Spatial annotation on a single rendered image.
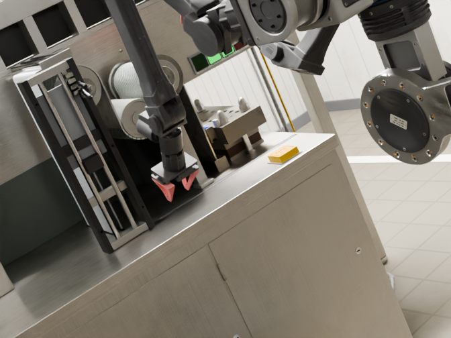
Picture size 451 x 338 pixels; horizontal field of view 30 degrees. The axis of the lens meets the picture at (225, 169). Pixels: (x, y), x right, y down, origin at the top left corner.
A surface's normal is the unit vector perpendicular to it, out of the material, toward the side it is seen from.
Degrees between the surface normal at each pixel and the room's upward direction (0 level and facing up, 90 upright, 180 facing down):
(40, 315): 0
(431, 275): 0
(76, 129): 90
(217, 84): 90
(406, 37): 90
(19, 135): 90
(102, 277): 0
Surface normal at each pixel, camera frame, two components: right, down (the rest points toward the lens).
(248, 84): 0.57, 0.00
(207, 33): -0.72, 0.48
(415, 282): -0.40, -0.88
